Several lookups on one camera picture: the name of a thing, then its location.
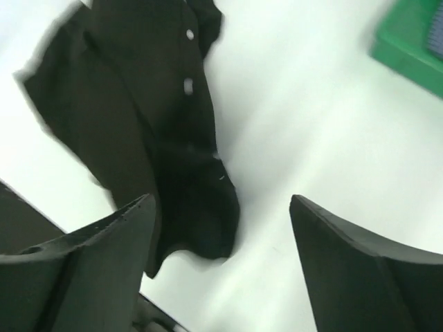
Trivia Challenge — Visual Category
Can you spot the black long sleeve shirt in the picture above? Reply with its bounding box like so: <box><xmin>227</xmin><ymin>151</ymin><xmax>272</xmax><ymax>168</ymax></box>
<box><xmin>20</xmin><ymin>1</ymin><xmax>240</xmax><ymax>277</ymax></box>

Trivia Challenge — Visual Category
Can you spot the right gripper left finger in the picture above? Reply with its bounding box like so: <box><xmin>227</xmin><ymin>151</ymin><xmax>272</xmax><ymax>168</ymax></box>
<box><xmin>1</xmin><ymin>195</ymin><xmax>156</xmax><ymax>332</ymax></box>

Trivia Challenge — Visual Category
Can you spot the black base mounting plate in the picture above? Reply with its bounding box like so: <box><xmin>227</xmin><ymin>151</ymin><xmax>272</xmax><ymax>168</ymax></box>
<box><xmin>0</xmin><ymin>182</ymin><xmax>64</xmax><ymax>255</ymax></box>

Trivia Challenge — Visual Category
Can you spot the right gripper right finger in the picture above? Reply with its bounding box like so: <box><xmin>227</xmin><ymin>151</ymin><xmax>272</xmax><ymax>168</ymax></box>
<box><xmin>289</xmin><ymin>195</ymin><xmax>442</xmax><ymax>332</ymax></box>

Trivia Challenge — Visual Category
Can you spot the green plastic bin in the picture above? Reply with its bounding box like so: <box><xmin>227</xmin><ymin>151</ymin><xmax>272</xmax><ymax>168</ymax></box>
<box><xmin>370</xmin><ymin>1</ymin><xmax>442</xmax><ymax>97</ymax></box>

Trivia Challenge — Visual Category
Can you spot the blue checkered shirt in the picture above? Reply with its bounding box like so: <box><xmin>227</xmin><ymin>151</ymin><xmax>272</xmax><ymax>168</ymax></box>
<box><xmin>426</xmin><ymin>12</ymin><xmax>442</xmax><ymax>59</ymax></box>

